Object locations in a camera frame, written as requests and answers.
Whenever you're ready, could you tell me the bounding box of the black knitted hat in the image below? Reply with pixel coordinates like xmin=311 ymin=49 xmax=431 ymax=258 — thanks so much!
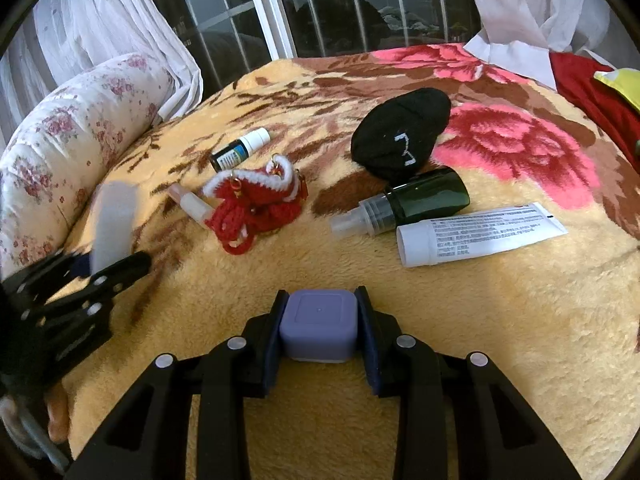
xmin=350 ymin=88 xmax=451 ymax=183

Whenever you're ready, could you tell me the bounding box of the window with metal bars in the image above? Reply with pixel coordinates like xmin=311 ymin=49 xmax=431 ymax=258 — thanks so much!
xmin=153 ymin=0 xmax=480 ymax=96

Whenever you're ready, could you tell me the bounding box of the small blue dropper bottle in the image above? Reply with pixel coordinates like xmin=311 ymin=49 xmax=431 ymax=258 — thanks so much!
xmin=209 ymin=128 xmax=271 ymax=172

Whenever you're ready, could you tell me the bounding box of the yellow floral plush blanket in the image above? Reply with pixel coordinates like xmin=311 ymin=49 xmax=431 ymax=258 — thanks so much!
xmin=65 ymin=46 xmax=639 ymax=479

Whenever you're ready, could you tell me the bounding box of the white ointment tube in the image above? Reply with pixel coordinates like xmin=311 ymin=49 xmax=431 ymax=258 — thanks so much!
xmin=396 ymin=203 xmax=567 ymax=268

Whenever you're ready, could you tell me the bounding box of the red knitted ornament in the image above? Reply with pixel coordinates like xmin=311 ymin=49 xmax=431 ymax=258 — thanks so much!
xmin=203 ymin=154 xmax=308 ymax=256

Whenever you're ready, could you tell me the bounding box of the white sheer curtain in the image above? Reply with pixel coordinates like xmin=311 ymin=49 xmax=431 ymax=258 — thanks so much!
xmin=464 ymin=0 xmax=626 ymax=90
xmin=1 ymin=0 xmax=204 ymax=139

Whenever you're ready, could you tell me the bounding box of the small pink white tube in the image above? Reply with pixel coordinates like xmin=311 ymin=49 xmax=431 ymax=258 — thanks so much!
xmin=167 ymin=183 xmax=214 ymax=226

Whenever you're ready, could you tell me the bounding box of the white sheer curtain left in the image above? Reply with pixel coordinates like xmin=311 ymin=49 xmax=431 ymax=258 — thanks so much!
xmin=1 ymin=0 xmax=204 ymax=139

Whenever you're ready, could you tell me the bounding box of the purple square case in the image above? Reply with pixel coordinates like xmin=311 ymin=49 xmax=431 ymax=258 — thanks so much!
xmin=280 ymin=289 xmax=358 ymax=363

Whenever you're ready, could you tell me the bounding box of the yellow green cloth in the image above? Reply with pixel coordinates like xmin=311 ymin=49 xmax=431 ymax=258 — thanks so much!
xmin=593 ymin=68 xmax=640 ymax=112

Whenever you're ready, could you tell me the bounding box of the dark green spray bottle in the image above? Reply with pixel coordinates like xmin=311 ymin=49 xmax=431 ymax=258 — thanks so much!
xmin=330 ymin=167 xmax=470 ymax=237

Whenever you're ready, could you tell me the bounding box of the white stick item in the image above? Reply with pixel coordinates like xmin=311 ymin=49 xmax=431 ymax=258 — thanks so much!
xmin=90 ymin=181 xmax=138 ymax=275

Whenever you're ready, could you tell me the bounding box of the white sheer curtain right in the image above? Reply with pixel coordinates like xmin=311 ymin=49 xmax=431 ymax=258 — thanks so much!
xmin=464 ymin=0 xmax=626 ymax=90

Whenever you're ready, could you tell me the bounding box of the red cloth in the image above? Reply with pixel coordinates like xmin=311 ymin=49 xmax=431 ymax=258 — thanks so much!
xmin=550 ymin=52 xmax=639 ymax=171

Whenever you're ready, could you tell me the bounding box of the white floral pink quilt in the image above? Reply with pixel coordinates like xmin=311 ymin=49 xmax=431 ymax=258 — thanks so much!
xmin=1 ymin=53 xmax=174 ymax=278

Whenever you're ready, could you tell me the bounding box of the person's left hand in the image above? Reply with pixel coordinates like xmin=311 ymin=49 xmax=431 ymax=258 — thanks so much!
xmin=0 ymin=378 xmax=72 ymax=470

